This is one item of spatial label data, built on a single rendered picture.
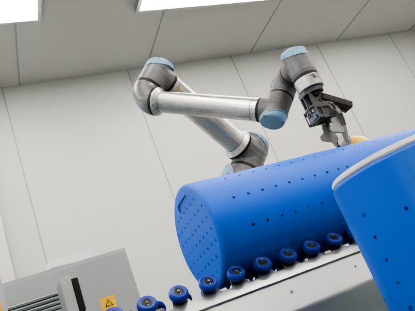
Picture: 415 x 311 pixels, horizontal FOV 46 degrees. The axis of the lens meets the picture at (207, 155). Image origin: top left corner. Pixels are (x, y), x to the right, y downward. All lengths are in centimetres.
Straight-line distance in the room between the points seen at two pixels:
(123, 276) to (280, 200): 158
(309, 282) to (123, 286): 160
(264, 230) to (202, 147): 340
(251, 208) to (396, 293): 43
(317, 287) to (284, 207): 21
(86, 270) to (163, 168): 190
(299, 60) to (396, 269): 95
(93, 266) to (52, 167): 172
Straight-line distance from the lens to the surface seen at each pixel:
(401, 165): 88
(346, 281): 127
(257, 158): 225
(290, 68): 169
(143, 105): 193
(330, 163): 139
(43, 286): 266
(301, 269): 124
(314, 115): 162
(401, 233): 89
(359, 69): 602
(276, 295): 118
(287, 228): 124
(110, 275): 268
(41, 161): 428
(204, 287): 113
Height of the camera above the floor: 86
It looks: 19 degrees up
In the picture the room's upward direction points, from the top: 22 degrees counter-clockwise
